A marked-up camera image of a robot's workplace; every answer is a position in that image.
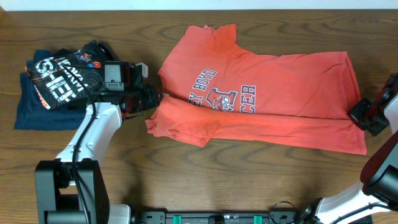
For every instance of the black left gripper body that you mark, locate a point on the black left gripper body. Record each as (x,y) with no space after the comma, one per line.
(142,99)

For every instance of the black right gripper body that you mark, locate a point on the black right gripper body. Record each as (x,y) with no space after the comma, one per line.
(368,117)

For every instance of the orange printed t-shirt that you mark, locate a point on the orange printed t-shirt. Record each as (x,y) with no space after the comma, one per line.
(215,89)

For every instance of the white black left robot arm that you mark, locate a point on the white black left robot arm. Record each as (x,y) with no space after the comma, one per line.
(70,188)

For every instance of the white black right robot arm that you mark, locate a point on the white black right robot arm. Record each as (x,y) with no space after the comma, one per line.
(377,189)

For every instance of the black graphic folded t-shirt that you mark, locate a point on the black graphic folded t-shirt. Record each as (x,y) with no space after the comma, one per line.
(67,76)

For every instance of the navy blue folded garment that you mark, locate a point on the navy blue folded garment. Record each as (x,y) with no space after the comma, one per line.
(31,114)

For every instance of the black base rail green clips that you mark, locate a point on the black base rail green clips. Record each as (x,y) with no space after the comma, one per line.
(217,217)

